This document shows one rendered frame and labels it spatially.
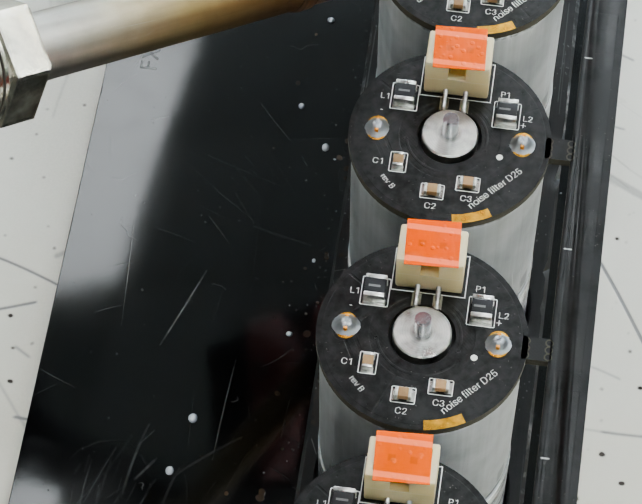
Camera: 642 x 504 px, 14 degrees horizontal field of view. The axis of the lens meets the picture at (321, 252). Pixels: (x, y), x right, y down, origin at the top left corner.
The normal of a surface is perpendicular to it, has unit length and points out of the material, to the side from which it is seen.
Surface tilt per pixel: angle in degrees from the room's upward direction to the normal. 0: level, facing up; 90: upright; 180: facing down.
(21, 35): 38
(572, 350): 0
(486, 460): 90
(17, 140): 0
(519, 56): 90
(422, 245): 0
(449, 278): 90
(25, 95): 90
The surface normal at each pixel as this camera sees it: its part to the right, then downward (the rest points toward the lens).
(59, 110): 0.00, -0.50
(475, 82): -0.14, 0.86
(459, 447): 0.33, 0.81
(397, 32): -0.82, 0.49
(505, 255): 0.63, 0.67
